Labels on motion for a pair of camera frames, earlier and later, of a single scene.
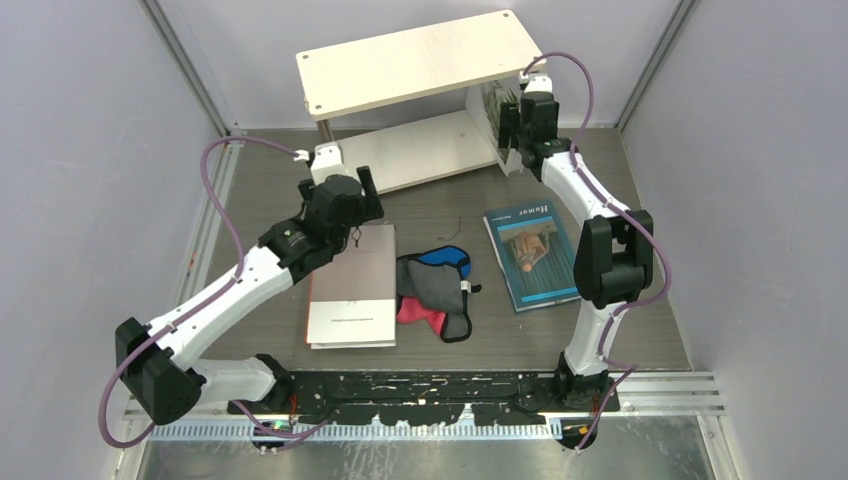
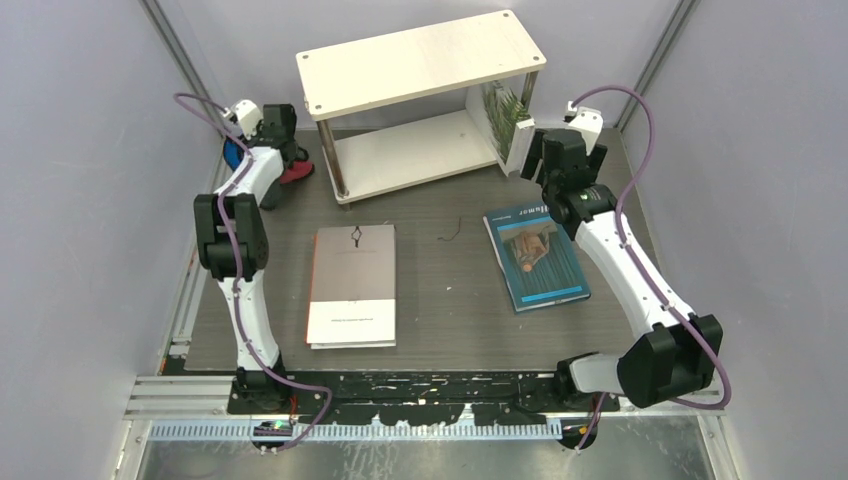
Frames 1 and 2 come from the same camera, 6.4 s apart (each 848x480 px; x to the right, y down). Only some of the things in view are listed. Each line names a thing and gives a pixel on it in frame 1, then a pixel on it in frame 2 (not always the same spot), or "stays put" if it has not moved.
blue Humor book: (532, 255) stays put
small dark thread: (456, 233) stays put
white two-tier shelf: (368, 73) stays put
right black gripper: (509, 118) to (535, 156)
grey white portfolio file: (352, 300) stays put
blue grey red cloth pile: (430, 291) to (291, 172)
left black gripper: (370, 208) to (259, 129)
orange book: (307, 305) stays put
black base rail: (434, 398) stays put
